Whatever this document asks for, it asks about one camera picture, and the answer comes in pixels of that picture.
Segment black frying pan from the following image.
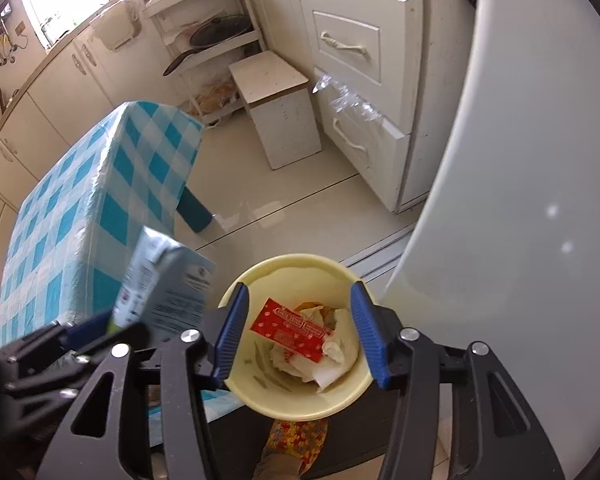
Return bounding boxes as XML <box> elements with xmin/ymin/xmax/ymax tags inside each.
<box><xmin>162</xmin><ymin>14</ymin><xmax>253</xmax><ymax>77</ymax></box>

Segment small white wooden stool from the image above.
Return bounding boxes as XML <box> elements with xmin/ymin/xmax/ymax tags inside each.
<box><xmin>230</xmin><ymin>51</ymin><xmax>322</xmax><ymax>170</ymax></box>

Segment colourful slipper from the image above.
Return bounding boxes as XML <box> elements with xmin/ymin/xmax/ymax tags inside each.
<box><xmin>252</xmin><ymin>418</ymin><xmax>328</xmax><ymax>480</ymax></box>

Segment clear plastic bag on drawer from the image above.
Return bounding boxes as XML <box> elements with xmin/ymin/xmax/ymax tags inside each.
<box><xmin>312</xmin><ymin>74</ymin><xmax>384</xmax><ymax>122</ymax></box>

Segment white paper napkin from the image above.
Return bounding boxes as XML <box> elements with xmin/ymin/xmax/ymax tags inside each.
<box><xmin>270</xmin><ymin>302</ymin><xmax>360</xmax><ymax>391</ymax></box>

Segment white refrigerator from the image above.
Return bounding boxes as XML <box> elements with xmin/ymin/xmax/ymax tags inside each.
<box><xmin>384</xmin><ymin>0</ymin><xmax>600</xmax><ymax>479</ymax></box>

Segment grey milk carton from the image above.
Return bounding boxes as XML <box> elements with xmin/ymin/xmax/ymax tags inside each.
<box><xmin>109</xmin><ymin>226</ymin><xmax>215</xmax><ymax>344</ymax></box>

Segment white drawer cabinet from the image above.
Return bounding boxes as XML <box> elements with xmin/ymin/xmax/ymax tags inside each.
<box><xmin>300</xmin><ymin>0</ymin><xmax>475</xmax><ymax>212</ymax></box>

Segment red snack wrapper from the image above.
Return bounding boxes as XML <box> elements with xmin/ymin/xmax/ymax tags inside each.
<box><xmin>249</xmin><ymin>299</ymin><xmax>332</xmax><ymax>363</ymax></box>

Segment blue checkered tablecloth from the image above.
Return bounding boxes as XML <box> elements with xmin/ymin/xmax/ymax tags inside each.
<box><xmin>0</xmin><ymin>101</ymin><xmax>204</xmax><ymax>346</ymax></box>

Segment white lower kitchen cabinets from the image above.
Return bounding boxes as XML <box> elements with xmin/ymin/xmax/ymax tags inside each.
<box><xmin>0</xmin><ymin>18</ymin><xmax>184</xmax><ymax>287</ymax></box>

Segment white shelf rack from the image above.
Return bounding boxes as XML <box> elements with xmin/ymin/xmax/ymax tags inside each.
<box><xmin>143</xmin><ymin>0</ymin><xmax>268</xmax><ymax>126</ymax></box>

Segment yellow plastic trash bucket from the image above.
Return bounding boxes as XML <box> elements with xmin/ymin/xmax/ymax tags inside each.
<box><xmin>225</xmin><ymin>254</ymin><xmax>372</xmax><ymax>422</ymax></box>

